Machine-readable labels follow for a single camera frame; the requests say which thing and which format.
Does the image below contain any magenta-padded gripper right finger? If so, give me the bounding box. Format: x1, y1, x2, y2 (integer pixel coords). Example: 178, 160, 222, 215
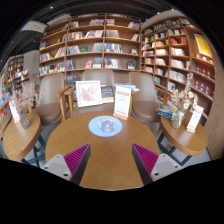
131, 143, 184, 186

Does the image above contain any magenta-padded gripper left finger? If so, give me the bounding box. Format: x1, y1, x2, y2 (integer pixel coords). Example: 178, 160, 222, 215
41, 143, 92, 186

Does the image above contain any grey computer mouse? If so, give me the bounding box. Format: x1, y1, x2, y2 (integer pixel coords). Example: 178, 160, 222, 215
99, 118, 115, 133

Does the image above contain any round light blue mouse pad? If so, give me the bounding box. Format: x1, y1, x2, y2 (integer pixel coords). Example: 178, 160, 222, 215
87, 115, 124, 138

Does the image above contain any round wooden side table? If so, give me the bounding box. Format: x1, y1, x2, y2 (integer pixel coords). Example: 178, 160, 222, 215
2, 111, 43, 163
0, 113, 13, 139
159, 114, 209, 157

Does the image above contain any stack of books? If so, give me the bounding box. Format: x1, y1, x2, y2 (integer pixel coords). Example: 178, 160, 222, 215
155, 103, 179, 121

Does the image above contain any brown wooden armchair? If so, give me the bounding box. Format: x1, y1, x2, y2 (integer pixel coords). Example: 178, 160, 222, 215
128, 71, 171, 124
63, 68, 139, 116
33, 72, 76, 127

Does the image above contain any white and red sign card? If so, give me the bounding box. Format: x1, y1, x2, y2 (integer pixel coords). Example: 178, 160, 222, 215
113, 85, 133, 121

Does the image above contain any small white sign card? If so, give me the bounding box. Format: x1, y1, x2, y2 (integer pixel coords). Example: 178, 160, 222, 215
185, 104, 205, 134
8, 98, 21, 124

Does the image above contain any white framed flower picture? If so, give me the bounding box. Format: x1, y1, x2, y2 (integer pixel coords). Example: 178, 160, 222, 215
75, 80, 104, 108

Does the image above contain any dark cover book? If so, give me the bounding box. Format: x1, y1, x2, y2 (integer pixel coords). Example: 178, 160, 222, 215
100, 85, 115, 104

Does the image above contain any light blue book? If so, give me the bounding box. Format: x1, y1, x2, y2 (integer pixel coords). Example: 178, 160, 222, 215
114, 82, 139, 93

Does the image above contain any distant wooden bookshelf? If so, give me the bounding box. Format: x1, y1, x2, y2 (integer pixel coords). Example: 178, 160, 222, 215
6, 54, 31, 91

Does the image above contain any curved wooden bookshelf with books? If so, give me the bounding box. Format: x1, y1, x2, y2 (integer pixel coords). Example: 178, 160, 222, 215
139, 16, 224, 121

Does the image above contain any white ceiling panel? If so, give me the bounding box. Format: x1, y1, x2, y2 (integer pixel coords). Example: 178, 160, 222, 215
19, 20, 48, 34

